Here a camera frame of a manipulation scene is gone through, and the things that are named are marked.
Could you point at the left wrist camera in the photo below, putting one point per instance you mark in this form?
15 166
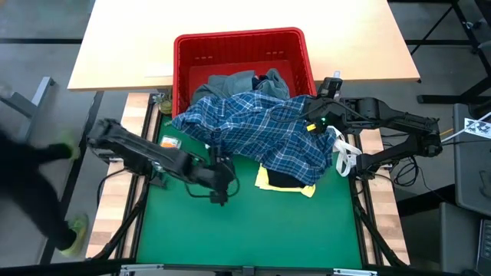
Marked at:
218 198

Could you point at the blue plaid shirt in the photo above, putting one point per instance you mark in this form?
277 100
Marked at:
261 130

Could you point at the grey-blue garment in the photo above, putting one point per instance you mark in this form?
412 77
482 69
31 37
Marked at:
230 82

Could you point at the grey plastic case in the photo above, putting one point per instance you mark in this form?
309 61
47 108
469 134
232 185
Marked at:
472 172

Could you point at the clear plastic spray bottle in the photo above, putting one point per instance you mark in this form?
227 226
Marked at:
337 74

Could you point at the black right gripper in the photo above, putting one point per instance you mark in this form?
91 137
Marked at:
330 113

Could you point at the white rectangular label plate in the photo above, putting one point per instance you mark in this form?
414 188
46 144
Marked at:
157 69

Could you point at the grey metal table leg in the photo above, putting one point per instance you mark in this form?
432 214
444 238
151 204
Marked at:
34 99

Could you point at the black aluminium table frame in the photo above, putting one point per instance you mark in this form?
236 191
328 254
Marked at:
358 230

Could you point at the black cloth garment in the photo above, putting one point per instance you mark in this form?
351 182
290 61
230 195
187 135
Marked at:
284 180

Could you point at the yellow power plug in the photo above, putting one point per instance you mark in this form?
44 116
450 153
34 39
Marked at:
445 133

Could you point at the light wooden table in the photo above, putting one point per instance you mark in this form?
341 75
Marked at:
126 38

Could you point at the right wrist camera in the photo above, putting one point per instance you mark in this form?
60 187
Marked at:
330 87

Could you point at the orange-labelled clear plastic package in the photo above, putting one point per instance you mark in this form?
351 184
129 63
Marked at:
170 142

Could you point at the black metal desk base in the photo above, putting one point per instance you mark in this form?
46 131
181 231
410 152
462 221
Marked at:
437 99

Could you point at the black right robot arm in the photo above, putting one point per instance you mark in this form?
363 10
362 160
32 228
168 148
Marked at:
399 119

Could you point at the person's foot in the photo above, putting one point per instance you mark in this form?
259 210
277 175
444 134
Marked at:
76 234
71 147

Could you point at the small potted plant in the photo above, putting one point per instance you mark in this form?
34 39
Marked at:
165 105

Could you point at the yellow shirt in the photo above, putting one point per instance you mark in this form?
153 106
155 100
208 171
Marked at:
262 182

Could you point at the black-and-white printed marker tag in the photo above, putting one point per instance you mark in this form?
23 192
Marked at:
477 128

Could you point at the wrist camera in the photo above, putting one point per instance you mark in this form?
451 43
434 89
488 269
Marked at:
218 198
330 87

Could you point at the black keyboard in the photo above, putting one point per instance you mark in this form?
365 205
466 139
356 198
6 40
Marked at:
484 245

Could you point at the green table mat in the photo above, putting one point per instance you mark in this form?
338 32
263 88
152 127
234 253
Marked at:
249 237

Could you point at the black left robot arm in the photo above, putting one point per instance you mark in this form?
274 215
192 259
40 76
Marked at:
145 153

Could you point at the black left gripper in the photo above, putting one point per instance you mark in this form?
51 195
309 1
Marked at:
221 174

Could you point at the red plastic laundry bin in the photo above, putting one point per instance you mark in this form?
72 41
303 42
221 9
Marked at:
184 50

